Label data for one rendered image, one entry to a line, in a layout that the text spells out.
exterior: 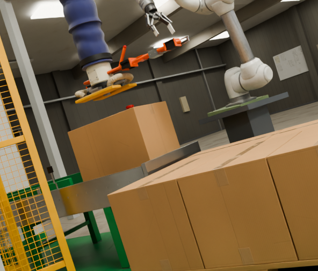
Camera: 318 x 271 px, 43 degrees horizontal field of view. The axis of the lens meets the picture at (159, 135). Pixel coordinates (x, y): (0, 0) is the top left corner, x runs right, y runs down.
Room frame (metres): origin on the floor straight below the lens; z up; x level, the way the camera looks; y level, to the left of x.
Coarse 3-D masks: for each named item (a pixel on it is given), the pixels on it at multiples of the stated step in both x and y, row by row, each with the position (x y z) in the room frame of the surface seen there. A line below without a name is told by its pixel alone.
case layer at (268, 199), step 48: (240, 144) 2.32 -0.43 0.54; (288, 144) 1.64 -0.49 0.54; (144, 192) 1.80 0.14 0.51; (192, 192) 1.67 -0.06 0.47; (240, 192) 1.56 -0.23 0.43; (288, 192) 1.46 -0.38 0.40; (144, 240) 1.85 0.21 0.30; (192, 240) 1.71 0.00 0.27; (240, 240) 1.59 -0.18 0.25; (288, 240) 1.49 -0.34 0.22
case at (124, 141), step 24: (120, 120) 2.57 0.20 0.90; (144, 120) 2.57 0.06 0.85; (168, 120) 2.80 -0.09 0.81; (72, 144) 2.82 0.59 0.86; (96, 144) 2.71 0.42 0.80; (120, 144) 2.60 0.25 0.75; (144, 144) 2.50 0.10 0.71; (168, 144) 2.72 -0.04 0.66; (96, 168) 2.74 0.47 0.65; (120, 168) 2.63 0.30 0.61
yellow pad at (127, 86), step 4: (120, 84) 2.85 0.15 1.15; (128, 84) 2.77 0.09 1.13; (132, 84) 2.80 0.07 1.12; (136, 84) 2.85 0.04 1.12; (120, 88) 2.80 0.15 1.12; (124, 88) 2.79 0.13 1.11; (128, 88) 2.86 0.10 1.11; (112, 92) 2.85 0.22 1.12; (116, 92) 2.88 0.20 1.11; (100, 96) 2.90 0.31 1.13; (104, 96) 2.89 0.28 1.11; (108, 96) 2.94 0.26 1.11; (96, 100) 2.94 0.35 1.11
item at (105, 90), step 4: (104, 88) 2.66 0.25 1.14; (108, 88) 2.62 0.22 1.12; (112, 88) 2.61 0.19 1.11; (116, 88) 2.66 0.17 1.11; (88, 92) 2.76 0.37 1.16; (96, 92) 2.68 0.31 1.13; (100, 92) 2.66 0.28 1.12; (104, 92) 2.69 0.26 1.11; (108, 92) 2.75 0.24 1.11; (88, 96) 2.72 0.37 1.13; (92, 96) 2.70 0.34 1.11; (96, 96) 2.75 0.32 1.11; (80, 100) 2.76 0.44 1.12; (84, 100) 2.75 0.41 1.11; (88, 100) 2.81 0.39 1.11
